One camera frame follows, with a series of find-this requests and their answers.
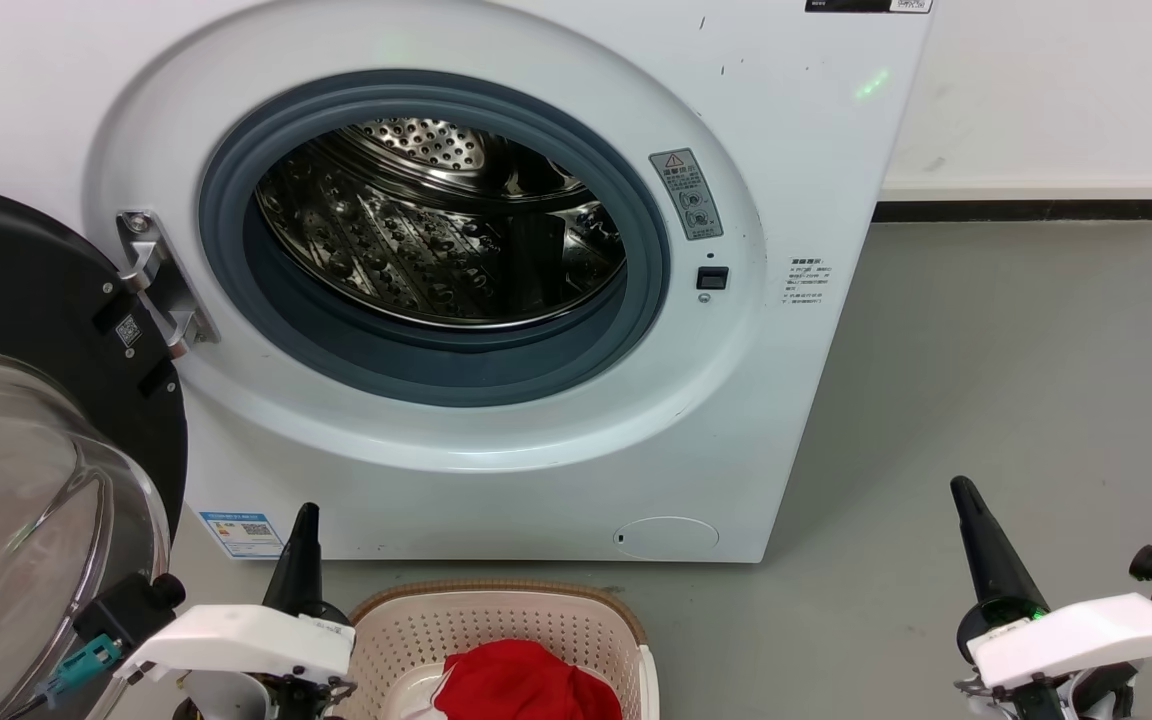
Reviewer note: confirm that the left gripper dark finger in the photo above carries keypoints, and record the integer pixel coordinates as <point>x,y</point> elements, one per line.
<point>301,570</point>

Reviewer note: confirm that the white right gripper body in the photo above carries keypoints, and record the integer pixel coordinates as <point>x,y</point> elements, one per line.
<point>1086,630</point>

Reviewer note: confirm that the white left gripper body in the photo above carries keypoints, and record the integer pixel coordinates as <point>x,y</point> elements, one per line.
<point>246,640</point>

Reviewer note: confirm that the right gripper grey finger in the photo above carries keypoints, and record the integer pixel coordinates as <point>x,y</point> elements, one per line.
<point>991,560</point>

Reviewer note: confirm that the red cloth garment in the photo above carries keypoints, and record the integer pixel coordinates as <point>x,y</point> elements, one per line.
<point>526,685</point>

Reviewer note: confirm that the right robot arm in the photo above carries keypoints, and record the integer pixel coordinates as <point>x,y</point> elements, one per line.
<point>1066,700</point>

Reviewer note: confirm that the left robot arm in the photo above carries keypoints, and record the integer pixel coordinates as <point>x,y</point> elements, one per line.
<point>236,700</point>

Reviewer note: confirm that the beige perforated laundry basket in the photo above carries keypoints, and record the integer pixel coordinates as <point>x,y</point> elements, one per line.
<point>496,620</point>

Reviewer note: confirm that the stainless steel washing machine drum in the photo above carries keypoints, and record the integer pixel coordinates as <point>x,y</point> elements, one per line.
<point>416,240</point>

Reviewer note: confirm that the washing machine door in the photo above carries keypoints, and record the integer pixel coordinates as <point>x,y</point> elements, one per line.
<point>26,270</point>

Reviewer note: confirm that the blue energy label sticker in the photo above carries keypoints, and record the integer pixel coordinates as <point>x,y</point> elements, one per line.
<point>241,533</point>

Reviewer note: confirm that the white washing machine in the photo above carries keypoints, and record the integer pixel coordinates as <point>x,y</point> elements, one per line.
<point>786,400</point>

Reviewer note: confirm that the small QR sticker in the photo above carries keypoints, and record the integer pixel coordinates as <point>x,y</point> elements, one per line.
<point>128,330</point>

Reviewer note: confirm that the metal door hinge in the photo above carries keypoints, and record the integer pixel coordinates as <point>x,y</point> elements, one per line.
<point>171,290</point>

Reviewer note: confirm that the round white filter cover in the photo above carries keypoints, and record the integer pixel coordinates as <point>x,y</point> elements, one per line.
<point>666,538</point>

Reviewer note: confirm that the black baseboard strip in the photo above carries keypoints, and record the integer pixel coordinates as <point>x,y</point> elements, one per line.
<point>1026,211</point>

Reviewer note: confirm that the black door latch slot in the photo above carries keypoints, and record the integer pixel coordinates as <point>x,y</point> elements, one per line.
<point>712,278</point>

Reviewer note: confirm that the grey warning sticker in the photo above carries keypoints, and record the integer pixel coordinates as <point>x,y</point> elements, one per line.
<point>688,195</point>

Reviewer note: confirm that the dark QR code label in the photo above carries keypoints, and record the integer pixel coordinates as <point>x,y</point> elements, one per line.
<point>866,5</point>

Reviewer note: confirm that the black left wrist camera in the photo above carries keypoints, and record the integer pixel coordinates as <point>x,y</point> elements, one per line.
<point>131,605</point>

